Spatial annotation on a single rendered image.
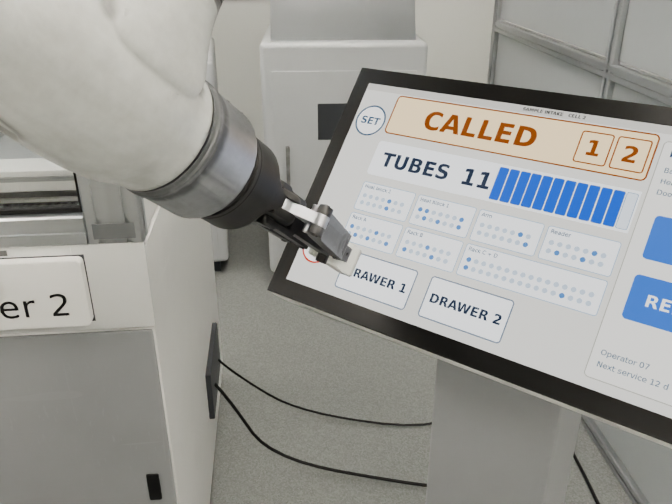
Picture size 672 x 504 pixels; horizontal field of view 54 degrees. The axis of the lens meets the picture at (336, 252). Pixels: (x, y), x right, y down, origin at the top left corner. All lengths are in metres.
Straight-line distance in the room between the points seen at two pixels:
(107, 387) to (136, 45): 0.84
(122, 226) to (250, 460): 1.13
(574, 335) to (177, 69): 0.44
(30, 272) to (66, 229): 0.08
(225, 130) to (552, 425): 0.53
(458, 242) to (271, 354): 1.73
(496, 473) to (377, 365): 1.47
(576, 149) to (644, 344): 0.21
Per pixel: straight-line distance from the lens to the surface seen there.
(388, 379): 2.27
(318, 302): 0.76
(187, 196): 0.45
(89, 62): 0.36
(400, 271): 0.73
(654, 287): 0.67
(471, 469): 0.92
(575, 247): 0.69
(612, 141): 0.73
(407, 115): 0.81
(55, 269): 1.03
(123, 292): 1.05
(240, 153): 0.45
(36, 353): 1.14
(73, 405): 1.19
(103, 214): 1.00
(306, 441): 2.03
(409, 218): 0.75
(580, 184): 0.71
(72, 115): 0.37
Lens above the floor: 1.35
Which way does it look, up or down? 26 degrees down
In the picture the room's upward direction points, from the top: straight up
